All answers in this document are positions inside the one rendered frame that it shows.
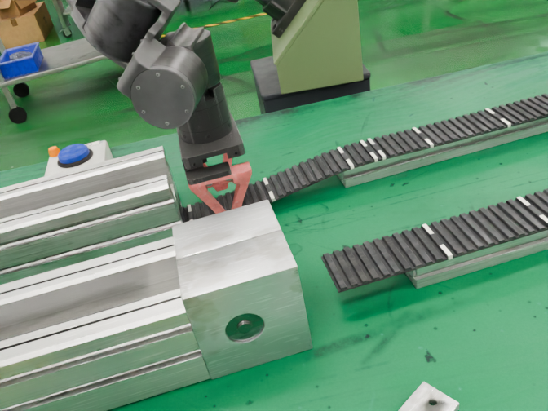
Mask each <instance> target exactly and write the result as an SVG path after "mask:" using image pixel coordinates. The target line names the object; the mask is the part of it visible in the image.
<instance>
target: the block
mask: <svg viewBox="0 0 548 411"><path fill-rule="evenodd" d="M172 231H173V238H174V243H175V255H176V260H177V261H176V262H177V268H178V274H179V286H180V293H181V299H182V302H183V305H184V308H185V311H186V312H187V315H188V319H189V321H190V324H191V326H192V330H193V333H194V334H195V337H196V340H197V343H198V346H199V348H200V350H201V354H202V356H203V359H204V361H205V365H206V367H207V369H208V372H209V374H210V378H211V379H216V378H220V377H222V376H225V375H229V374H231V373H235V372H239V371H242V370H244V369H248V368H252V367H254V366H257V365H261V364H265V363H267V362H270V361H273V360H278V359H280V358H283V357H286V356H291V355H293V354H296V353H299V352H302V351H306V350H309V349H312V348H313V346H312V339H311V334H310V329H309V325H308V321H307V313H306V308H305V304H304V299H303V292H302V287H301V282H300V278H299V274H298V266H297V264H296V262H295V260H294V257H293V255H292V253H291V251H290V248H289V246H288V244H287V241H286V239H285V236H284V234H283V232H282V231H281V227H280V225H279V223H278V221H277V219H276V216H275V214H274V212H273V210H272V207H271V205H270V202H269V200H265V201H260V202H256V203H254V204H250V205H245V206H242V207H239V208H236V209H233V210H227V211H224V212H221V213H218V214H212V215H210V216H206V217H204V218H200V219H195V220H192V221H189V222H186V223H181V224H177V225H174V226H172Z"/></svg>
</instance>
